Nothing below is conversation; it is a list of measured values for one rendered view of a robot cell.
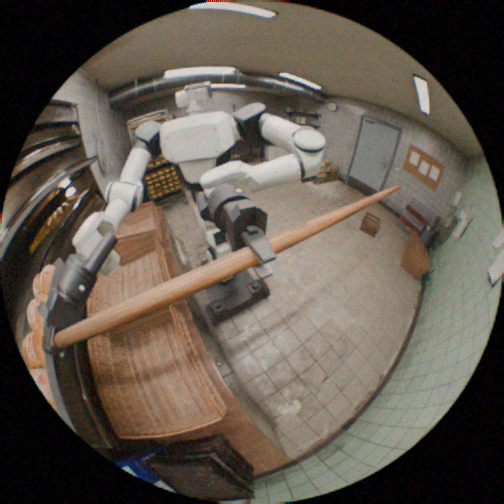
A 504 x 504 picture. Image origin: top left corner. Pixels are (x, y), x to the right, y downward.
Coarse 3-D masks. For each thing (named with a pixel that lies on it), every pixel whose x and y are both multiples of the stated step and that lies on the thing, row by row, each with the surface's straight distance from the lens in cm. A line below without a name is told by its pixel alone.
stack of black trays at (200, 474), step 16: (176, 448) 85; (192, 448) 81; (208, 448) 75; (224, 448) 79; (160, 464) 74; (176, 464) 68; (192, 464) 65; (208, 464) 62; (224, 464) 70; (240, 464) 84; (176, 480) 80; (192, 480) 75; (208, 480) 72; (224, 480) 68; (240, 480) 77; (192, 496) 88; (208, 496) 84; (224, 496) 81; (240, 496) 79
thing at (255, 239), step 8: (248, 232) 21; (256, 232) 21; (248, 240) 21; (256, 240) 21; (264, 240) 21; (256, 248) 20; (264, 248) 20; (256, 256) 20; (264, 256) 19; (272, 256) 19; (264, 264) 19
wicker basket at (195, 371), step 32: (160, 320) 89; (96, 352) 90; (128, 352) 101; (160, 352) 90; (192, 352) 81; (96, 384) 85; (128, 384) 94; (160, 384) 90; (192, 384) 82; (128, 416) 90; (160, 416) 96; (192, 416) 87
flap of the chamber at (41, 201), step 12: (84, 168) 149; (60, 180) 102; (72, 180) 151; (48, 192) 91; (36, 204) 82; (24, 216) 75; (36, 216) 106; (12, 228) 70; (12, 240) 71; (0, 252) 65; (12, 252) 83; (0, 264) 64
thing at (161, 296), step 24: (384, 192) 77; (336, 216) 34; (288, 240) 23; (216, 264) 19; (240, 264) 20; (168, 288) 20; (192, 288) 19; (120, 312) 23; (144, 312) 21; (72, 336) 32
